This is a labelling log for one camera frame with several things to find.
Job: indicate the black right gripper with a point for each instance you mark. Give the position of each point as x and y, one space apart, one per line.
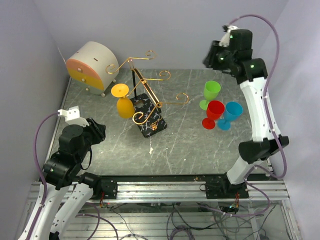
209 61

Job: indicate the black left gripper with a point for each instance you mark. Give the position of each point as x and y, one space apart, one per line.
98 130

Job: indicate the green plastic wine glass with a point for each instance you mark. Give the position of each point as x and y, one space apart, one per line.
210 92

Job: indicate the red plastic wine glass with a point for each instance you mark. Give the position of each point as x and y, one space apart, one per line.
214 111

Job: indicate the blue plastic wine glass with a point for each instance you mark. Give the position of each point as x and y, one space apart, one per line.
233 110

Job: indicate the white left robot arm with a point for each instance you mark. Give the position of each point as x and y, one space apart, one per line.
50 217

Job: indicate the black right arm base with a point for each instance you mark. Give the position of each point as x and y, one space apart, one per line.
218 186

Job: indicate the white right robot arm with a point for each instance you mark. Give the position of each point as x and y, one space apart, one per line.
251 76

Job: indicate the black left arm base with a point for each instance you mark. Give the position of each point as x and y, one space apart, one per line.
103 188

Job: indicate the orange plastic wine glass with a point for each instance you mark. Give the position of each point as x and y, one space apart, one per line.
124 105

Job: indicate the round pastel drawer box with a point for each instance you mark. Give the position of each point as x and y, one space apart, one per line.
90 67

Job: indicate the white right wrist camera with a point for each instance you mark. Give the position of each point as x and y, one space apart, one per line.
225 40

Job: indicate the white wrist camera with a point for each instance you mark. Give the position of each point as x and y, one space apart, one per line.
225 40
72 116

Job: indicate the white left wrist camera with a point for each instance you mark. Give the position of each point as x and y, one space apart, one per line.
72 116

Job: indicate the gold wire glass rack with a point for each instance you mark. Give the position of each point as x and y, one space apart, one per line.
147 106

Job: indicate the aluminium frame rail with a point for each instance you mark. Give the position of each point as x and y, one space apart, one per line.
165 192

